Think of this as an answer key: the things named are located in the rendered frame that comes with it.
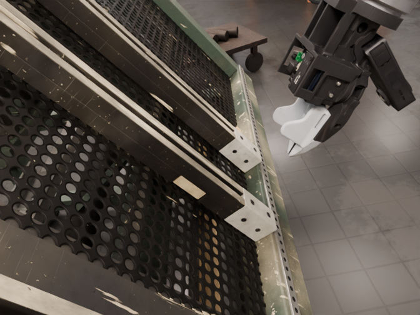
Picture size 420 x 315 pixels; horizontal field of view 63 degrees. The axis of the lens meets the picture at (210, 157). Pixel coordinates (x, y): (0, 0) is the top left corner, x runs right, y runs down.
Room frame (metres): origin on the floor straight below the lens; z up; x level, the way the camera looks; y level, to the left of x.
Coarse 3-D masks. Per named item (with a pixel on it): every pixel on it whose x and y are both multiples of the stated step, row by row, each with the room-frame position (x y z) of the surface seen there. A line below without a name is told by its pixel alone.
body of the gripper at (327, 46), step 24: (336, 0) 0.37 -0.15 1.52; (360, 0) 0.36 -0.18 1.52; (312, 24) 0.39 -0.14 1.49; (336, 24) 0.38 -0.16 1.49; (360, 24) 0.38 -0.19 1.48; (384, 24) 0.35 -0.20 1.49; (288, 48) 0.41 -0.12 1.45; (312, 48) 0.36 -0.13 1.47; (336, 48) 0.36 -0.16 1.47; (360, 48) 0.36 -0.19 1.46; (288, 72) 0.41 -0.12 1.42; (312, 72) 0.35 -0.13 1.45; (336, 72) 0.34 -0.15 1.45; (360, 72) 0.35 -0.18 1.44; (312, 96) 0.34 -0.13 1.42; (336, 96) 0.35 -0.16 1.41; (360, 96) 0.35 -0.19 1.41
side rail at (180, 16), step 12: (156, 0) 1.52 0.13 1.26; (168, 0) 1.52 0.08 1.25; (168, 12) 1.52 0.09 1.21; (180, 12) 1.52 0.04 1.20; (180, 24) 1.52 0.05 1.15; (192, 24) 1.51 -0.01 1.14; (192, 36) 1.51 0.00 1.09; (204, 36) 1.51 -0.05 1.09; (204, 48) 1.51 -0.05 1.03; (216, 48) 1.51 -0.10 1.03; (216, 60) 1.51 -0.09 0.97; (228, 60) 1.51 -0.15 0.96; (228, 72) 1.51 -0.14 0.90
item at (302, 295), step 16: (240, 80) 1.41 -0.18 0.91; (240, 96) 1.27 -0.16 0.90; (240, 112) 1.16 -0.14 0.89; (256, 112) 1.22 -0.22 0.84; (240, 128) 1.06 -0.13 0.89; (256, 176) 0.77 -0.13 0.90; (272, 176) 0.83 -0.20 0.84; (256, 192) 0.71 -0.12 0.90; (272, 192) 0.73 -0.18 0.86; (288, 224) 0.63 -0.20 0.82; (272, 240) 0.53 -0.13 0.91; (288, 240) 0.57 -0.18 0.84; (272, 256) 0.48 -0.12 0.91; (288, 256) 0.51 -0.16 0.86; (272, 272) 0.44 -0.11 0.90; (272, 288) 0.41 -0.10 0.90; (304, 288) 0.43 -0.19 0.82; (272, 304) 0.37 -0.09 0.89; (288, 304) 0.36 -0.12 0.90; (304, 304) 0.39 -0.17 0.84
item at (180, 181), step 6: (174, 180) 0.56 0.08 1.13; (180, 180) 0.56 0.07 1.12; (186, 180) 0.56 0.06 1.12; (180, 186) 0.56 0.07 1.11; (186, 186) 0.56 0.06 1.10; (192, 186) 0.56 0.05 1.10; (192, 192) 0.56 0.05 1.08; (198, 192) 0.56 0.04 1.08; (204, 192) 0.56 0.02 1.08; (198, 198) 0.56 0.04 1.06
